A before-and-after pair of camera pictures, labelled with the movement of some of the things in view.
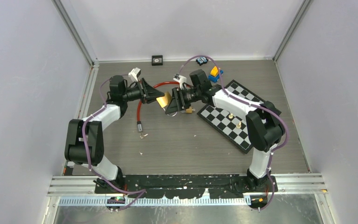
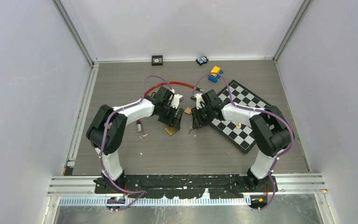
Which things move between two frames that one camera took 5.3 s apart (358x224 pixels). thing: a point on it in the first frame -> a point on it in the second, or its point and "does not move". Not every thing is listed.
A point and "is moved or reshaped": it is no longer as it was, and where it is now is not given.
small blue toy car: [202, 60] does not move
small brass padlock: [189, 110] does not move
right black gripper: [177, 102] -> [197, 122]
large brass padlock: [170, 115] is moved or reshaped
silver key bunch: [141, 136] does not move
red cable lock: [139, 124] does not move
